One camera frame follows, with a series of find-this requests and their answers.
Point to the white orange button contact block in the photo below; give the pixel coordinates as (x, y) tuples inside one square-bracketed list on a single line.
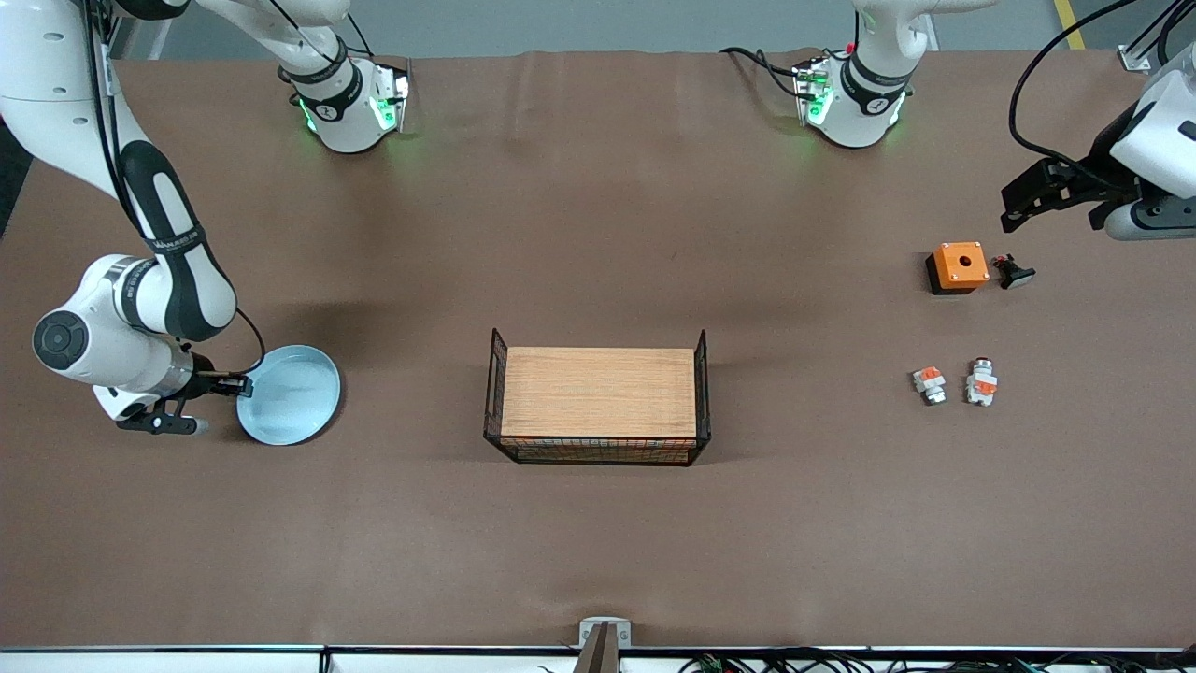
[(930, 383), (981, 383)]

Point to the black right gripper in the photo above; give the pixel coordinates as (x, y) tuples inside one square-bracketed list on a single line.
[(203, 384)]

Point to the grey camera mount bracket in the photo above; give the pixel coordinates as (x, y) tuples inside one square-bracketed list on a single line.
[(605, 636)]

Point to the black push button head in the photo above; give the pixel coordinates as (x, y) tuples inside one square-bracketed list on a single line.
[(1013, 274)]

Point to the aluminium frame profile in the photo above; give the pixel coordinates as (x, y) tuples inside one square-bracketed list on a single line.
[(1133, 58)]

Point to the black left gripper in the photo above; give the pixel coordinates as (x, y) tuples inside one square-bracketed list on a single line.
[(1099, 165)]

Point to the light blue round plate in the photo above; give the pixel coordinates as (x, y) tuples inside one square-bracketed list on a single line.
[(290, 397)]

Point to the orange button enclosure box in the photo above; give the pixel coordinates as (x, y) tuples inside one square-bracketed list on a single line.
[(960, 264)]

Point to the wooden board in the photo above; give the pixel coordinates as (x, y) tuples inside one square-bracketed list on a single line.
[(598, 393)]

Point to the white table edge rail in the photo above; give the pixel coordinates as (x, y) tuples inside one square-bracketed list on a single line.
[(187, 662)]

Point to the brown table cover sheet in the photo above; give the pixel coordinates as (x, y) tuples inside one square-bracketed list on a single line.
[(467, 561)]

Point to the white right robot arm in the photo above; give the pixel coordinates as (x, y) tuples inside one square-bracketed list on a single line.
[(103, 336)]

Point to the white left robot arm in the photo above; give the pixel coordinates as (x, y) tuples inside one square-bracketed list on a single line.
[(864, 103)]

